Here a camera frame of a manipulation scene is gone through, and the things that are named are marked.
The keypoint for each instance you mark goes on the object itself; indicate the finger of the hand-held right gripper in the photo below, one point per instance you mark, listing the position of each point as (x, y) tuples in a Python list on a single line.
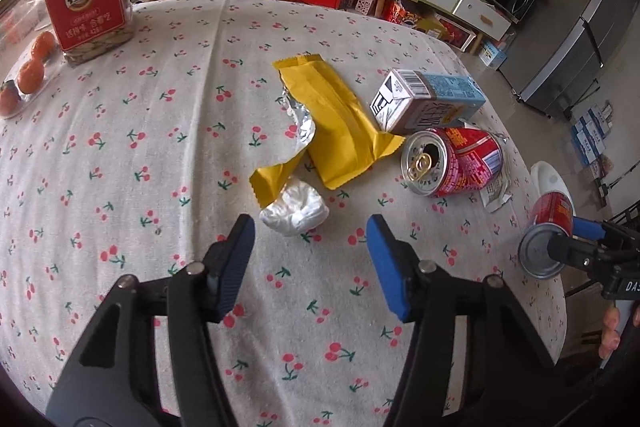
[(575, 252), (587, 228)]

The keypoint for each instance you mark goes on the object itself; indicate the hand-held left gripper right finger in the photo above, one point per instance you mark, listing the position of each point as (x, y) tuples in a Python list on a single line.
[(390, 267)]

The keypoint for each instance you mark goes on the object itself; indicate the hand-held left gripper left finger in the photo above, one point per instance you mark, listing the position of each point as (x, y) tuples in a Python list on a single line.
[(235, 262)]

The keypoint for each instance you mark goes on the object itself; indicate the small white tissue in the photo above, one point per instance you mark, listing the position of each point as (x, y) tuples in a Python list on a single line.
[(295, 209)]

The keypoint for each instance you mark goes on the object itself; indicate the person's right hand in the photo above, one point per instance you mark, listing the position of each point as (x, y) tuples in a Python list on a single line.
[(611, 332)]

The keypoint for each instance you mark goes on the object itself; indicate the stack of blue white boxes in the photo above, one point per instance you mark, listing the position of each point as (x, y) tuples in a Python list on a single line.
[(592, 134)]

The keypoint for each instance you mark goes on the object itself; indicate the printed paper scrap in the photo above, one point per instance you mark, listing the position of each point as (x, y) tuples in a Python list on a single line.
[(495, 198)]

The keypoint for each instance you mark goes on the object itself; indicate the cherry print tablecloth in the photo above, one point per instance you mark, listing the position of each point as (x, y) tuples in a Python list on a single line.
[(150, 207)]

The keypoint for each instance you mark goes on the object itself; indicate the crushed red drink can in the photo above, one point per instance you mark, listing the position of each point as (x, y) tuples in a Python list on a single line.
[(450, 162)]

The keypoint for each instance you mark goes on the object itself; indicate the yellow foil snack wrapper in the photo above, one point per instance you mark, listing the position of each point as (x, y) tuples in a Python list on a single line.
[(340, 132)]

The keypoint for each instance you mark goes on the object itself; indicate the blue and brown milk carton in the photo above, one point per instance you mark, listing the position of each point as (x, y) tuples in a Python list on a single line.
[(425, 99)]

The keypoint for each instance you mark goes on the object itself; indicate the grey refrigerator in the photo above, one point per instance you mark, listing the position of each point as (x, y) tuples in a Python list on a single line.
[(575, 57)]

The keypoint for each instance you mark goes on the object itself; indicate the blue and white box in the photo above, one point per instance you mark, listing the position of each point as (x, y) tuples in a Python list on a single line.
[(494, 54)]

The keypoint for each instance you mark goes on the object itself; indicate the red gift box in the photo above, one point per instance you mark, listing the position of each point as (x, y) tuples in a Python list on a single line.
[(456, 33)]

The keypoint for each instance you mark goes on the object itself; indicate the small pink box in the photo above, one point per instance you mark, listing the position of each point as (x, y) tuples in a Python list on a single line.
[(364, 3)]

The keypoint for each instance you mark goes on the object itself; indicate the clear glass pitcher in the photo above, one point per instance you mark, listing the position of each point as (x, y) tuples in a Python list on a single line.
[(15, 27)]

